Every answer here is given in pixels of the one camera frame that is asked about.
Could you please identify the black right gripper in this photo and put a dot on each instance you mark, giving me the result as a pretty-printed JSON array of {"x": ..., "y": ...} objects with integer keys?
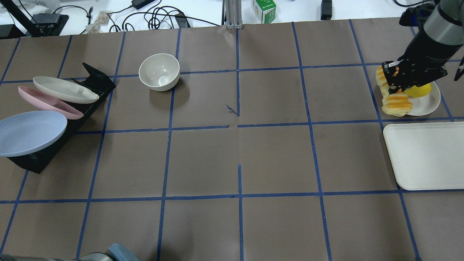
[{"x": 425, "y": 52}]

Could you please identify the ridged yellow bread roll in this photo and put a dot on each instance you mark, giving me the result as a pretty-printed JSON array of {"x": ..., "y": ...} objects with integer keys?
[{"x": 397, "y": 104}]

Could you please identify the blue plate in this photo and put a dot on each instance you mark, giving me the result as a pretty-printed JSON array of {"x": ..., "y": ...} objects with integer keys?
[{"x": 29, "y": 132}]

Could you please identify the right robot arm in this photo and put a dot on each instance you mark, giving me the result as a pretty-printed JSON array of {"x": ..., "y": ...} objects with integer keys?
[{"x": 438, "y": 39}]

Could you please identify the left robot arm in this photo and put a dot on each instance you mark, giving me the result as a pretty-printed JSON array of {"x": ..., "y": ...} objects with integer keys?
[{"x": 116, "y": 252}]

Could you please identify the cream round plate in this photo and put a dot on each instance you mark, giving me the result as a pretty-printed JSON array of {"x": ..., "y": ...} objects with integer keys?
[{"x": 426, "y": 104}]

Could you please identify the black plate rack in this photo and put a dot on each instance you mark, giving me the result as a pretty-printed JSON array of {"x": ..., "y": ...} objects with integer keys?
[{"x": 100, "y": 84}]

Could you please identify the cream plate in rack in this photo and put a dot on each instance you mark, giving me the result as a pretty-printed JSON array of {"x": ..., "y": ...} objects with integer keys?
[{"x": 65, "y": 90}]

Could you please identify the pink plate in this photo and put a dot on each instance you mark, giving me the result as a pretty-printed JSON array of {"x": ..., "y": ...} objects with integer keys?
[{"x": 44, "y": 101}]

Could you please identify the yellow lemon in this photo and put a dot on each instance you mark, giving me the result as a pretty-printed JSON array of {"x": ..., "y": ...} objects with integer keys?
[{"x": 417, "y": 92}]

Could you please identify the white rectangular tray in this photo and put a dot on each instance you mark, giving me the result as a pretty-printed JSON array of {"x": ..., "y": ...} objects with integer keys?
[{"x": 426, "y": 156}]

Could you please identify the black power adapter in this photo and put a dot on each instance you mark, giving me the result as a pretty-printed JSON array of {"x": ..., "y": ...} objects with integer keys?
[{"x": 326, "y": 10}]

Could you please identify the green white carton box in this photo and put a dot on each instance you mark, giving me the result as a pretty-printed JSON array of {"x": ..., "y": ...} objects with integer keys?
[{"x": 265, "y": 10}]

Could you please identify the cream bowl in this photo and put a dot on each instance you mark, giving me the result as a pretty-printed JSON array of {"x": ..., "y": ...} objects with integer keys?
[{"x": 160, "y": 72}]

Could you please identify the aluminium frame post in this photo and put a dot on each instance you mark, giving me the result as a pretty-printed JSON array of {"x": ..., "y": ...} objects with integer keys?
[{"x": 232, "y": 14}]

